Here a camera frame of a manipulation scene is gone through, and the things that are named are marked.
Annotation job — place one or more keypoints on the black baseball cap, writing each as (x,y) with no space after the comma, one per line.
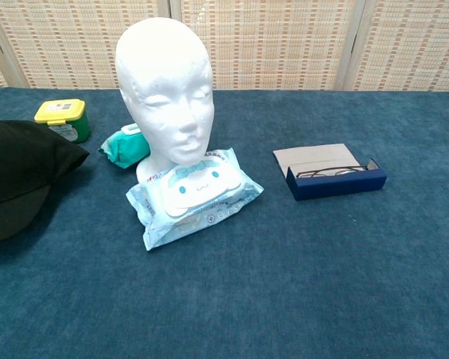
(15,168)

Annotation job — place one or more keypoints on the white foam mannequin head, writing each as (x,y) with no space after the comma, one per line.
(164,82)

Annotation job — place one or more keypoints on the light blue wet wipes pack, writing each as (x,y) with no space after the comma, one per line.
(194,198)

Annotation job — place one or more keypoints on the green wet wipes pack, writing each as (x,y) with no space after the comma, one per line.
(129,149)

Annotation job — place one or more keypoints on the blue carpet table cover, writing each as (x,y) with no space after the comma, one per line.
(247,280)

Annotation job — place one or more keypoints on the black framed eyeglasses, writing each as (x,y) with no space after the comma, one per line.
(329,172)

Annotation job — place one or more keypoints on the blue glasses case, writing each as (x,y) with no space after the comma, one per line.
(333,175)

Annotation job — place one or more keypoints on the woven bamboo folding screen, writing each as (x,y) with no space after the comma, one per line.
(284,45)

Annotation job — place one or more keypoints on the green tub with yellow lid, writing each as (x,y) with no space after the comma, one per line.
(69,119)

